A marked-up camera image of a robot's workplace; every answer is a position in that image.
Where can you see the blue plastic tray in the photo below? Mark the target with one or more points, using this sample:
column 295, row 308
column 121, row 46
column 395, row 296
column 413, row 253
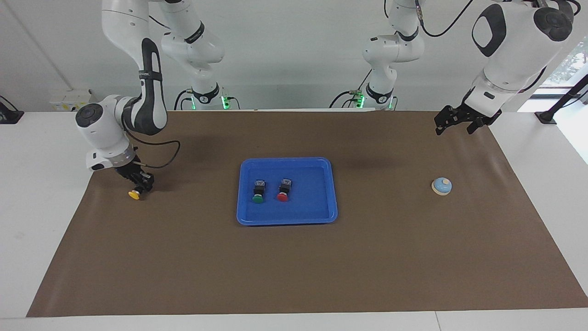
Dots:
column 308, row 207

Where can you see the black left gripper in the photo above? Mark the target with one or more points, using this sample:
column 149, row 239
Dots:
column 473, row 114

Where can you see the light blue service bell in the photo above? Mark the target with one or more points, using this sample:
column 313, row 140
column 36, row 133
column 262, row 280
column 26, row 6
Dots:
column 442, row 186

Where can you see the yellow push button switch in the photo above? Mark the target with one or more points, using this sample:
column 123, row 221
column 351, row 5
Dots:
column 133, row 195

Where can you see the window with foliage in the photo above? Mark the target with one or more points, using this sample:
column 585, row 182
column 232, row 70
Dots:
column 567, row 69

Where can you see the white wall box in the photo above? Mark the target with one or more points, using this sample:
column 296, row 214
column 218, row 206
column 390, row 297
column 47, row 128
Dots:
column 73, row 101

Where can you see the red push button switch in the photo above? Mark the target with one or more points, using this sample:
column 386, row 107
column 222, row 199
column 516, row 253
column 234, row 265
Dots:
column 283, row 196

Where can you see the brown table mat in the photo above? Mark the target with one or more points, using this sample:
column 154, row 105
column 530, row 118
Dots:
column 294, row 266

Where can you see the black angled stand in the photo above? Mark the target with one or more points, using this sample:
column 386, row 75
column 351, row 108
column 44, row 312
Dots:
column 560, row 101

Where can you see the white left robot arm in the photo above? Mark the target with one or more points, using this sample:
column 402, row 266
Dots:
column 514, row 59

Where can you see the green push button switch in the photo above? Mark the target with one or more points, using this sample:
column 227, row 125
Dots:
column 259, row 197

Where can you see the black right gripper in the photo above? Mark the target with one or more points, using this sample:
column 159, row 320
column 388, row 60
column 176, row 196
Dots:
column 131, row 172

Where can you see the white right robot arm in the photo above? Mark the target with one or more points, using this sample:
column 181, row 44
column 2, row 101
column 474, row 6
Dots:
column 103, row 133

